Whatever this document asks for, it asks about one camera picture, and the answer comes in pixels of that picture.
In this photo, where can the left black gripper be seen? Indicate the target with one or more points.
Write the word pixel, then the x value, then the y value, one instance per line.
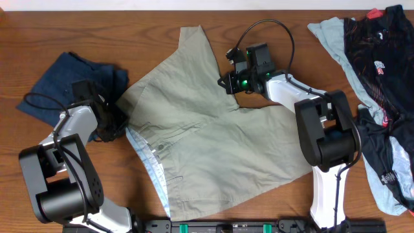
pixel 122 121

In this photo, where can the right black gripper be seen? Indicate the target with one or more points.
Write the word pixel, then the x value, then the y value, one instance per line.
pixel 231 85

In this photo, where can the khaki green shorts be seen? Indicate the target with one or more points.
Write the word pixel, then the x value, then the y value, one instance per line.
pixel 214 154

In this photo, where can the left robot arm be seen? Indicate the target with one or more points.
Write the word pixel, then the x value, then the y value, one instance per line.
pixel 62 183

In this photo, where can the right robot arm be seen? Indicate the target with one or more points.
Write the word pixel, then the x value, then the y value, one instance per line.
pixel 327 135

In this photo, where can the folded navy blue shorts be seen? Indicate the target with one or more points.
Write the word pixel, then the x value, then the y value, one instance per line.
pixel 52 94

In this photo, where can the black patterned sports garment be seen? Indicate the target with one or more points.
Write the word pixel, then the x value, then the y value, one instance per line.
pixel 380 51

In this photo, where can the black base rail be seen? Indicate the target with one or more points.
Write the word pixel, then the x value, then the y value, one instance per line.
pixel 287 225

